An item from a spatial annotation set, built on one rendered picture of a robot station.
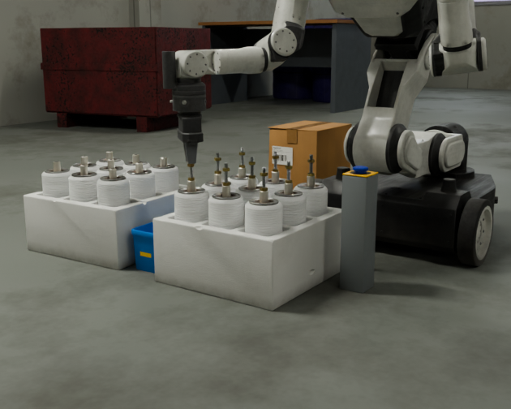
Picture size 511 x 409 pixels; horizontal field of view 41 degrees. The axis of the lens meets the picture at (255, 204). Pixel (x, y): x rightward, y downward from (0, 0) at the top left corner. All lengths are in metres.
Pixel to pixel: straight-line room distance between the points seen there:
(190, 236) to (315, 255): 0.34
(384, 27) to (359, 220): 0.56
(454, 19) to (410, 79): 0.45
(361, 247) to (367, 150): 0.33
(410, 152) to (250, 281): 0.62
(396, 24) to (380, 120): 0.27
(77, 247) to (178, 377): 0.83
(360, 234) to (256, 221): 0.28
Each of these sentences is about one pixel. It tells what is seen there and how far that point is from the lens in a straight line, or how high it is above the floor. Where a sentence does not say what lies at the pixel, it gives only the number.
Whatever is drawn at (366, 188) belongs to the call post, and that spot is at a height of 0.28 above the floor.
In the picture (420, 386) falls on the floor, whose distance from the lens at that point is 1.40.
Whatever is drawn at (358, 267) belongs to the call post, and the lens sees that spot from 1.83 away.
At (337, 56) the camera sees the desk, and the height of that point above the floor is 0.51.
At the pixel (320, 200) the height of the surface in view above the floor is 0.22.
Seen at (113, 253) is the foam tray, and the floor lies 0.05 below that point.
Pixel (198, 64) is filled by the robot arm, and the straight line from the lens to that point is 1.78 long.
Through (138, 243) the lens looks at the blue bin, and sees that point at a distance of 2.01.
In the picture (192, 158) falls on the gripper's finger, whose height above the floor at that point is 0.34.
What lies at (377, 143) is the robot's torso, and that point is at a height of 0.36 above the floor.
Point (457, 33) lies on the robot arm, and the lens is 1.66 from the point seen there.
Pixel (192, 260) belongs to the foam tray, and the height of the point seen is 0.09.
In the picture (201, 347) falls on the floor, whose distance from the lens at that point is 1.53.
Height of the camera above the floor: 0.65
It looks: 13 degrees down
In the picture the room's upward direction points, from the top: straight up
